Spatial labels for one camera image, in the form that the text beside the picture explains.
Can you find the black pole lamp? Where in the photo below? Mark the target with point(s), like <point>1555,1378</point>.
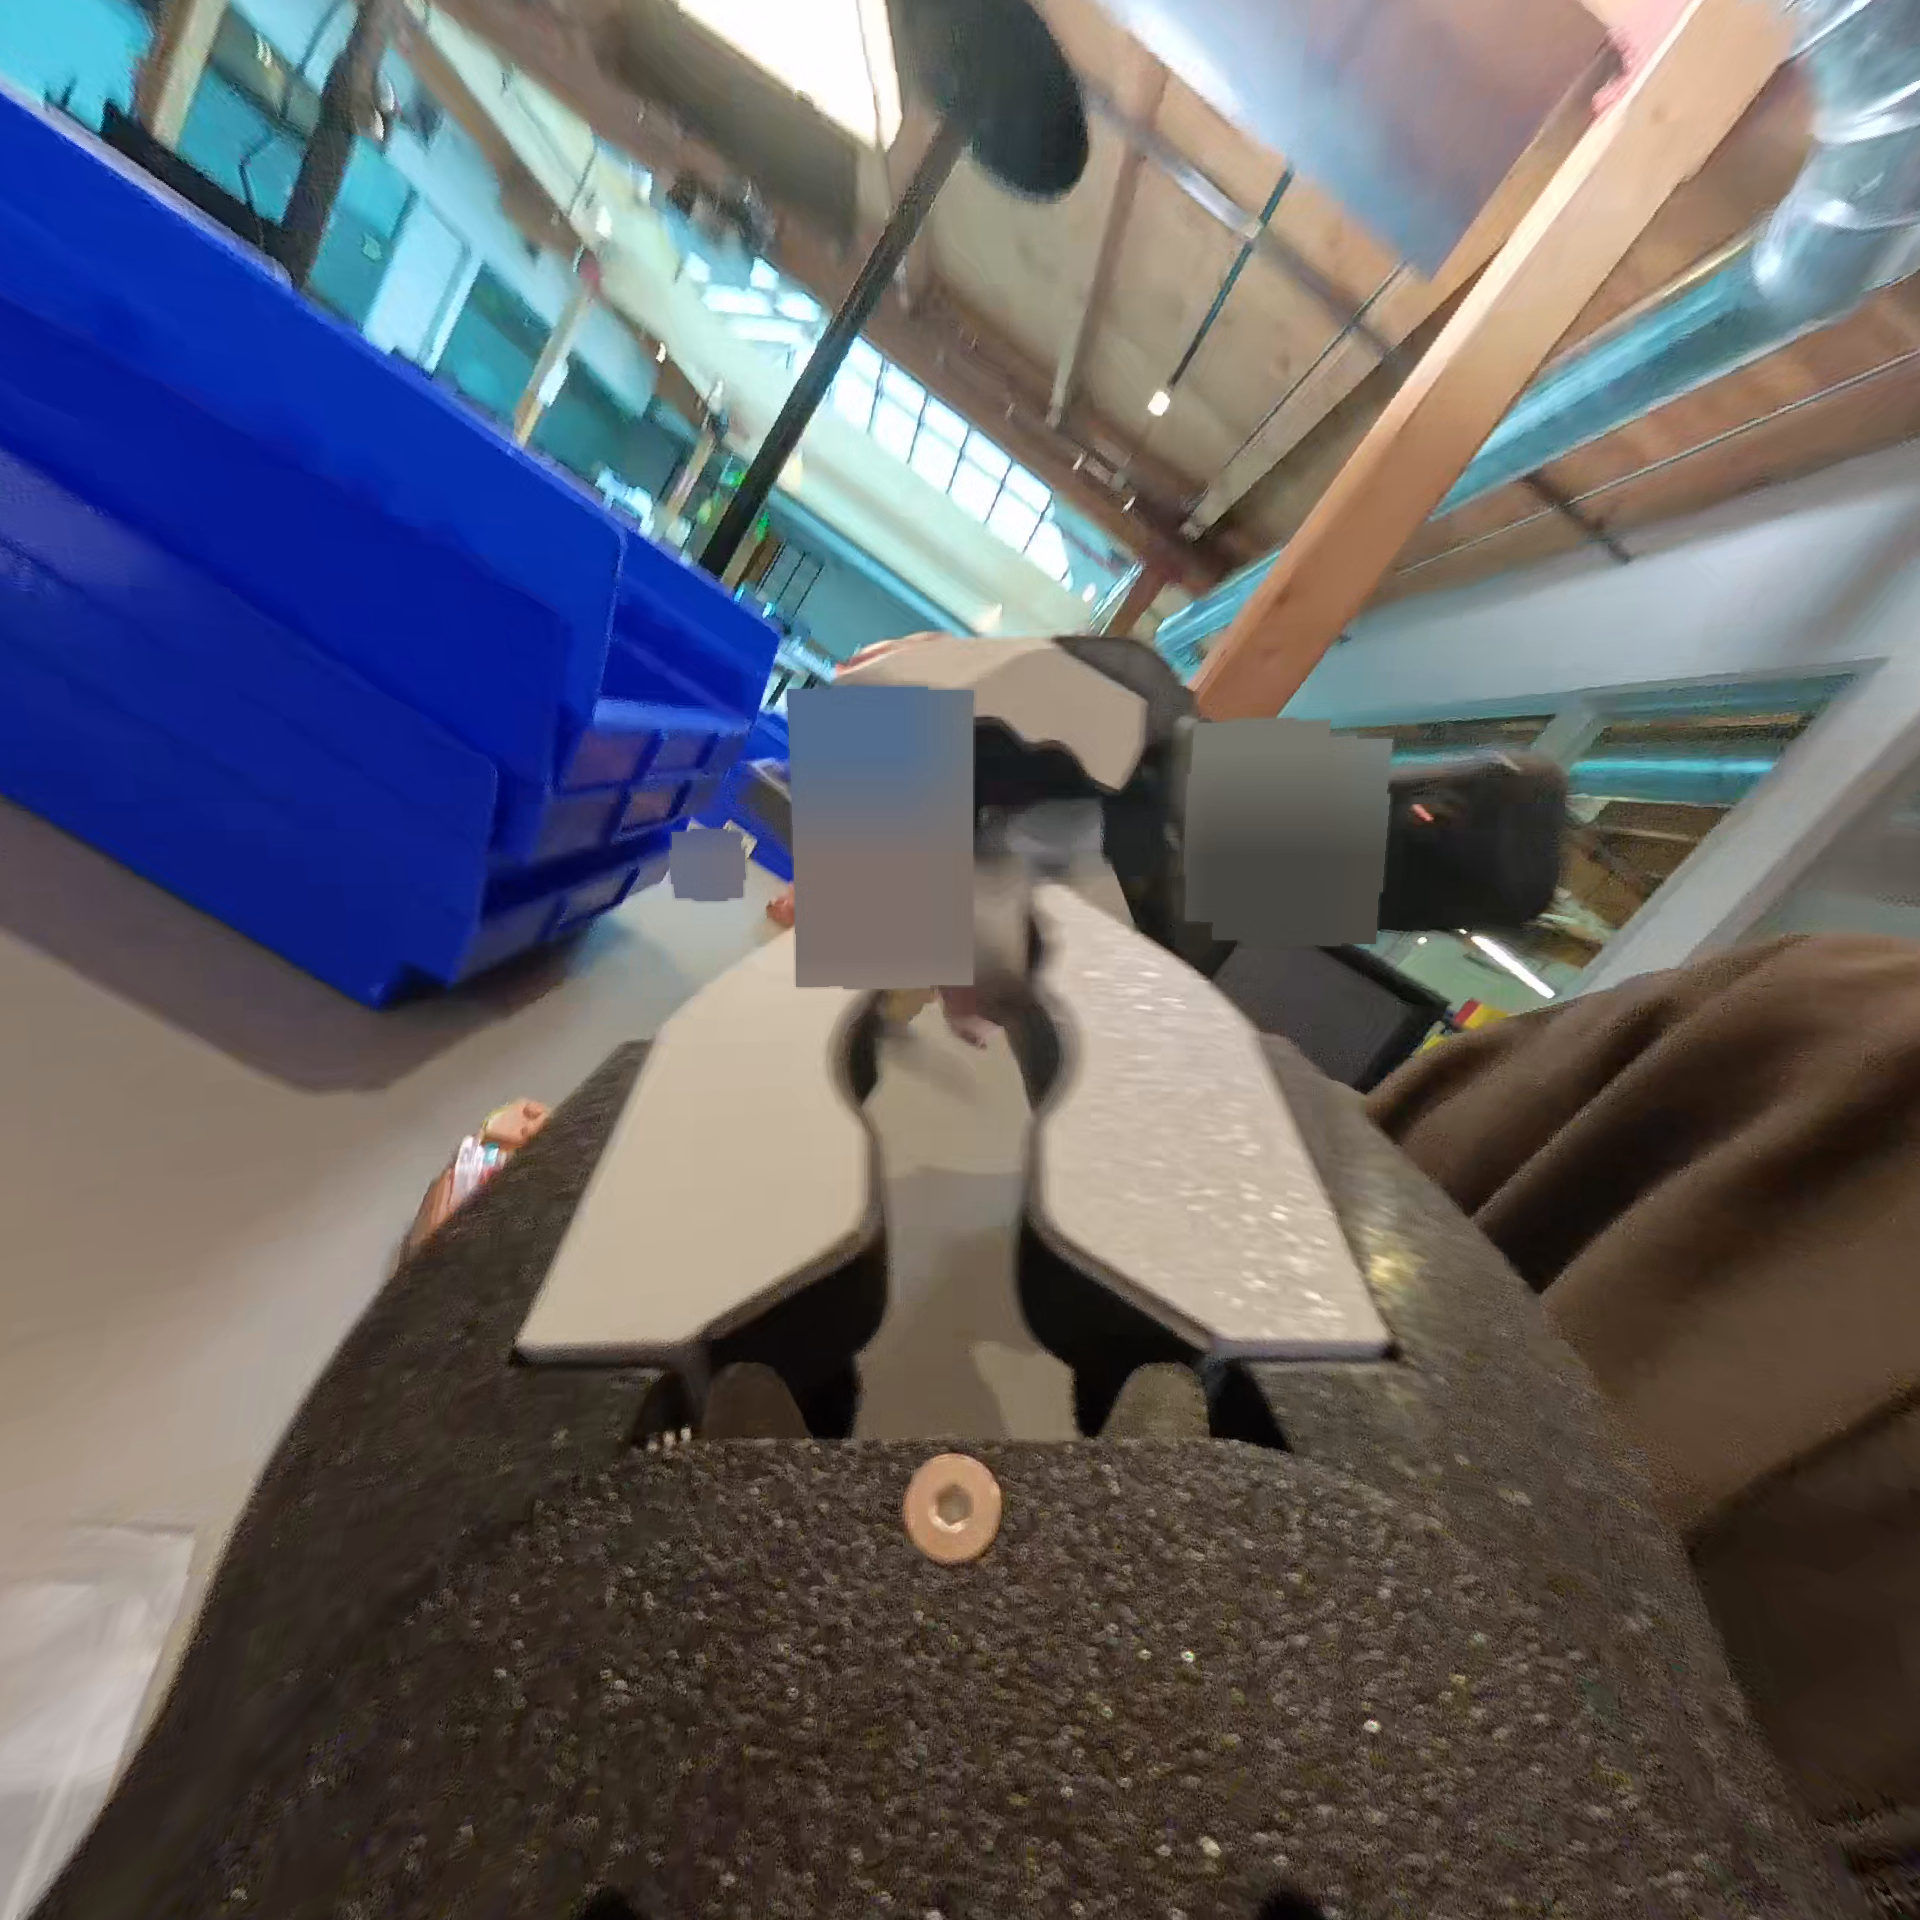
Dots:
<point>1005,105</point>

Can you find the blue plastic bin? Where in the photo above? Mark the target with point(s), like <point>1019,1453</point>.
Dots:
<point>228,599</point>
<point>689,633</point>

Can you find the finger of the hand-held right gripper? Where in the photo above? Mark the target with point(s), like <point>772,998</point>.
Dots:
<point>1066,689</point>
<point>1049,841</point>

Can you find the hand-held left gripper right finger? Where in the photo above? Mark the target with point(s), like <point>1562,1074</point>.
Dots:
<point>1186,1169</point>

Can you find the person's brown hoodie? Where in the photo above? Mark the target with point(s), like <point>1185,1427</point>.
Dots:
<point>1727,1201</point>

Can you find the white plastic bag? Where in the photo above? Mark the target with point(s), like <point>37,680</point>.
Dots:
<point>77,1649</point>

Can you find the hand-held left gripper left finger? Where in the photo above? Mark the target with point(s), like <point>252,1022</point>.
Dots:
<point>707,1188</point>

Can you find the silver ventilation duct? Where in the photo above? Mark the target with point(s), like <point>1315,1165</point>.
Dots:
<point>1845,180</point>

